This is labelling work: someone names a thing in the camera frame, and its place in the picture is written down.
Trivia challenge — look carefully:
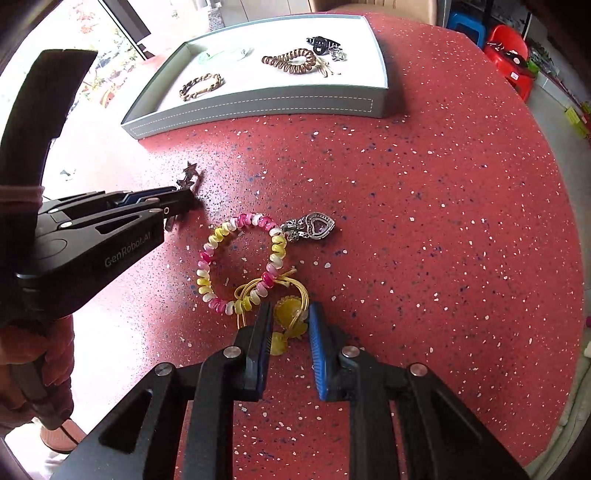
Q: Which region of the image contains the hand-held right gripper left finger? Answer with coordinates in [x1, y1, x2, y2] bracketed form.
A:
[51, 302, 273, 480]

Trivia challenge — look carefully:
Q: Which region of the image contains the grey jewelry tray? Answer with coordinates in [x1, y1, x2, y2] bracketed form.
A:
[120, 13, 391, 140]

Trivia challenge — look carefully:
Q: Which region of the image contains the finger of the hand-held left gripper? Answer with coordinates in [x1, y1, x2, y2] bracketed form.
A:
[59, 189, 205, 232]
[46, 186, 180, 214]

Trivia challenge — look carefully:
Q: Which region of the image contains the blue plastic stool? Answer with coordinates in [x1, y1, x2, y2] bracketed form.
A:
[445, 11, 488, 50]

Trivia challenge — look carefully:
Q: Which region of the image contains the brown spiral hair tie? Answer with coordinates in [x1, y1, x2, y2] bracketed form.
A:
[261, 48, 320, 75]

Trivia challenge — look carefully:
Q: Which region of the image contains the person's left hand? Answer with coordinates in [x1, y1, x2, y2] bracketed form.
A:
[0, 316, 76, 437]

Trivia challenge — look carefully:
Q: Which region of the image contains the red plastic child chair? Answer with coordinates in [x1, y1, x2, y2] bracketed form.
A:
[482, 25, 537, 101]

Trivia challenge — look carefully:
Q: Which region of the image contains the silver heart charm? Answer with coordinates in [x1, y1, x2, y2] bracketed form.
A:
[281, 212, 336, 243]

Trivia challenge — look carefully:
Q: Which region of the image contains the black claw hair clip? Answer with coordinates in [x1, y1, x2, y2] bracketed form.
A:
[305, 34, 343, 56]

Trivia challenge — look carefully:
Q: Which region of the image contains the brown beaded bracelet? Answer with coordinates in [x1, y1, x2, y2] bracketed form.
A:
[178, 73, 225, 103]

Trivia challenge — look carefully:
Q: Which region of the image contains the pink yellow spiral bracelet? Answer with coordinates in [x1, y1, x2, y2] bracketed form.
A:
[197, 212, 288, 316]

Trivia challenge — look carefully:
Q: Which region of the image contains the black toy on chair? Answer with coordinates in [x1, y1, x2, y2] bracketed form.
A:
[488, 41, 528, 64]

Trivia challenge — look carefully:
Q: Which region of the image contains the dark star hair clip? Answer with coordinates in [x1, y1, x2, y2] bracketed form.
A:
[165, 161, 204, 232]

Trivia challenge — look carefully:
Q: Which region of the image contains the yellow flower hair tie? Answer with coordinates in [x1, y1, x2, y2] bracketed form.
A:
[233, 270, 310, 357]

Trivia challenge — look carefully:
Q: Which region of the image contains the green bangle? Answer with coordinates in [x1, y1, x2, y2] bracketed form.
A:
[198, 45, 254, 66]

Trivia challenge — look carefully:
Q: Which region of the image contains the pile of toys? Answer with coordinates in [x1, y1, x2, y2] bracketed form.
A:
[530, 39, 591, 141]

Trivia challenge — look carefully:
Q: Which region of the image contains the beige upholstered chair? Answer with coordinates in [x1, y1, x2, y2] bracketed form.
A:
[310, 0, 438, 27]

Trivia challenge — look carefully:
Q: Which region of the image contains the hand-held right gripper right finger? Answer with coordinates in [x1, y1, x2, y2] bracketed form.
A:
[308, 303, 530, 480]

